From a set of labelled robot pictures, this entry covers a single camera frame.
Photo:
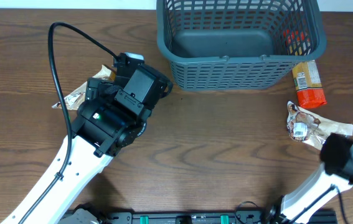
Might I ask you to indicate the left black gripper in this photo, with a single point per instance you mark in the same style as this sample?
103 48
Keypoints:
100 89

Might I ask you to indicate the grey plastic lattice basket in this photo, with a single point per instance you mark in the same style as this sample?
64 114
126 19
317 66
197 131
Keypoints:
237 44

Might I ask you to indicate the beige snack pouch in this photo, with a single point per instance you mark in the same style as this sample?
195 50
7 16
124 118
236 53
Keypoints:
312 129
77 97

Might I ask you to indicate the orange pasta package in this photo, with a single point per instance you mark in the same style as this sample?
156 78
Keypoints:
306 77

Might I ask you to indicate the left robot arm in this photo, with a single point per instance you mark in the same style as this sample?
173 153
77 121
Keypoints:
113 114

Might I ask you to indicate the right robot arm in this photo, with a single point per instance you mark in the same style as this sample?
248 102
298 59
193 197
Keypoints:
333 176

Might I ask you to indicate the black mounting rail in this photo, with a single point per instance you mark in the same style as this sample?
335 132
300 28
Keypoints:
87 213

